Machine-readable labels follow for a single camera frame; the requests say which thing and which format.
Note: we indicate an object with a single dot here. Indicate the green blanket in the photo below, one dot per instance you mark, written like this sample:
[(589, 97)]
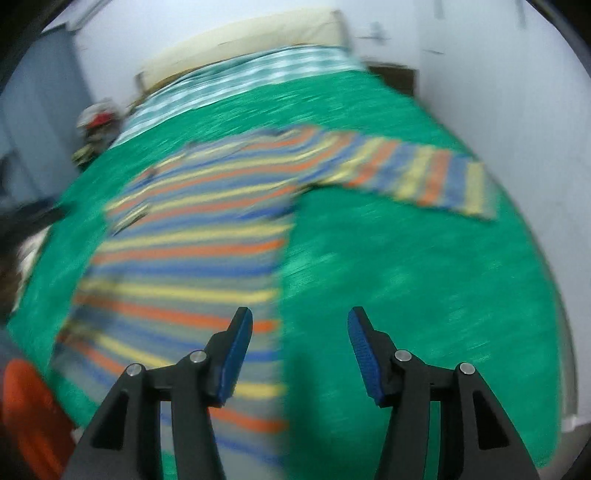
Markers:
[(392, 258)]

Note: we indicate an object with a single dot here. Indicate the striped knit sweater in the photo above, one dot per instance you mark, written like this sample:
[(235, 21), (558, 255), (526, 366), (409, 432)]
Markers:
[(184, 258)]

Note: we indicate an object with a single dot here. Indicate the cream headboard cushion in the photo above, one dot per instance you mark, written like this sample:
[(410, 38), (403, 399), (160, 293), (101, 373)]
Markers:
[(258, 37)]

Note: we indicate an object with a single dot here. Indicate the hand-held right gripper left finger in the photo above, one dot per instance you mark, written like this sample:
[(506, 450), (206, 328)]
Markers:
[(237, 355)]

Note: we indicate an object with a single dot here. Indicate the dark wooden furniture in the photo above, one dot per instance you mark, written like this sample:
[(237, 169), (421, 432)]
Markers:
[(392, 76)]

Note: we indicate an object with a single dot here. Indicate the pile of clothes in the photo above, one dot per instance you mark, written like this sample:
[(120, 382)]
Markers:
[(94, 134)]

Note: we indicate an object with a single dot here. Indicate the green white checked bedsheet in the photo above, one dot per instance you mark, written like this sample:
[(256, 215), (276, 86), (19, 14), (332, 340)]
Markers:
[(231, 78)]

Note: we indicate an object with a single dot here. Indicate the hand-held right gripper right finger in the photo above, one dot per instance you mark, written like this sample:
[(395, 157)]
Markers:
[(363, 360)]

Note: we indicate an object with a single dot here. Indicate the orange object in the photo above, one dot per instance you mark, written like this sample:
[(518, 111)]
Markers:
[(34, 415)]

